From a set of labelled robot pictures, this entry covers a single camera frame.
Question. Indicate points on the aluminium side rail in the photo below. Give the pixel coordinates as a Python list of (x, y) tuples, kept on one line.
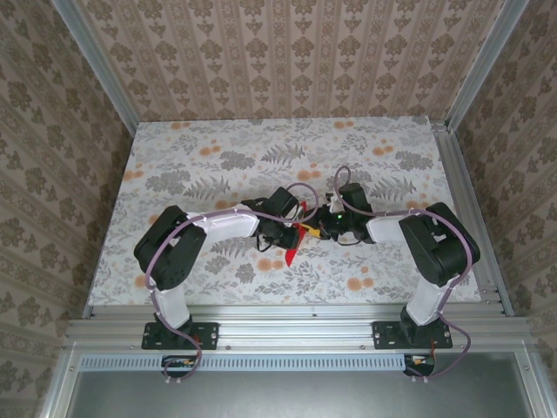
[(455, 165)]

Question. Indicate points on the grey metal sheet panel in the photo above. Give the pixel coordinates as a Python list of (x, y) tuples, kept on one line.
[(296, 396)]

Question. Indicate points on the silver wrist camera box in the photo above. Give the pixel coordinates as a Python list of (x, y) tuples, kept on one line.
[(335, 201), (298, 210)]

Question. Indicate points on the aluminium frame post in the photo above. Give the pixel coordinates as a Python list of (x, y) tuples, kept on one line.
[(101, 65), (483, 65)]

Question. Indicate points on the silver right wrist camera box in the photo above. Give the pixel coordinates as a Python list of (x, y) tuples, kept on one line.
[(335, 201)]

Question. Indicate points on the aluminium mounting rail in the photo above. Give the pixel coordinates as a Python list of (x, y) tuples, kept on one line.
[(296, 331)]

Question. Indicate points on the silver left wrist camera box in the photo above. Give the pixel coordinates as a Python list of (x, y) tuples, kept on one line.
[(298, 210)]

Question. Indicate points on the red square paper sheet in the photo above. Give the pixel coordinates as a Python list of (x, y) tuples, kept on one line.
[(292, 257)]

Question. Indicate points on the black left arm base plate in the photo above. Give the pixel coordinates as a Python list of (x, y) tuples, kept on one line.
[(204, 335)]

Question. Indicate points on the black connector board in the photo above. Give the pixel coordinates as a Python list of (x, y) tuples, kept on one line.
[(424, 369), (176, 369)]

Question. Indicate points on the floral patterned table mat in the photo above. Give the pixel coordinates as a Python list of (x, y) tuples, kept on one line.
[(261, 143)]

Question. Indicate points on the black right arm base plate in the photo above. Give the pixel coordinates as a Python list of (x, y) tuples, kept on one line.
[(387, 335)]

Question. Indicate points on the aluminium frame side bar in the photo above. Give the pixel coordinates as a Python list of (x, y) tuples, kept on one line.
[(61, 383), (528, 383)]

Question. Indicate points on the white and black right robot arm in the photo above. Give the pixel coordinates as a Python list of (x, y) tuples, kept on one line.
[(444, 252)]

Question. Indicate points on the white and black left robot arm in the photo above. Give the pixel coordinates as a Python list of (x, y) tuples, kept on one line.
[(169, 252)]

